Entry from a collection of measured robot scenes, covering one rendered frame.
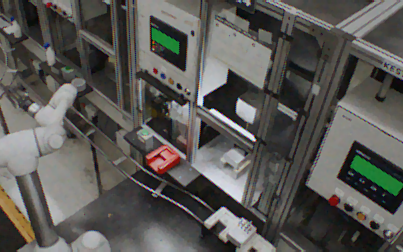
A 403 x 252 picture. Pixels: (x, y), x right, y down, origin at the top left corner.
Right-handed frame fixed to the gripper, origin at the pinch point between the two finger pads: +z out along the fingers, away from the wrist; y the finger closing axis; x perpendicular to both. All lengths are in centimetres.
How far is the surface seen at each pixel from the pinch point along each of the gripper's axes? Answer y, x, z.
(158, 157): 20, -4, -97
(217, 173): 32, 2, -129
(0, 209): -91, -84, -18
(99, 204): -24, -10, -85
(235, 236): 12, 33, -151
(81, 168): -32, -118, -47
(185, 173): 22, 2, -115
